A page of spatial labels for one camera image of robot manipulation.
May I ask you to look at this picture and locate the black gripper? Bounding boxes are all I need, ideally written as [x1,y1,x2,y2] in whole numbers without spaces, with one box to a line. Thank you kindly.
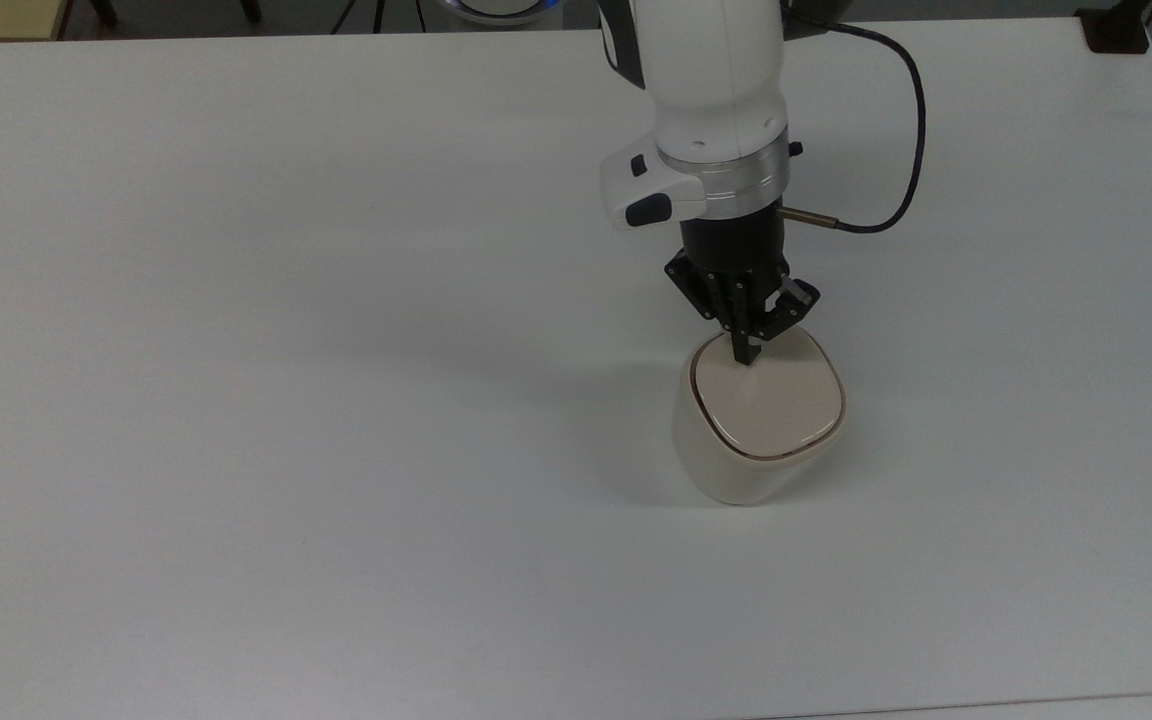
[664,203,822,367]

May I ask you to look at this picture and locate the cream trash bin lid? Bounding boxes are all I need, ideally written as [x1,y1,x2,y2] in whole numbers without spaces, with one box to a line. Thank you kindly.
[692,329,846,462]

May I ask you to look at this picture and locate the cream trash bin body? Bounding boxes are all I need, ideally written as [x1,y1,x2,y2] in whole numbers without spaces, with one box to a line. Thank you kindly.
[672,325,849,507]

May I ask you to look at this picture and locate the black table clamp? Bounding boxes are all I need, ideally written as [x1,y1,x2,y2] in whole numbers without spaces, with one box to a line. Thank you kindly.
[1076,0,1152,55]

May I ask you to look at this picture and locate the black tripod legs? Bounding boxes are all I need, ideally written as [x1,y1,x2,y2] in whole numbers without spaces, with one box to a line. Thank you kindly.
[331,0,429,35]

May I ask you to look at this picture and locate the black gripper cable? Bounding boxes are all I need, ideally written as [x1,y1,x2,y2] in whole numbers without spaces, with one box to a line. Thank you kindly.
[776,15,929,236]

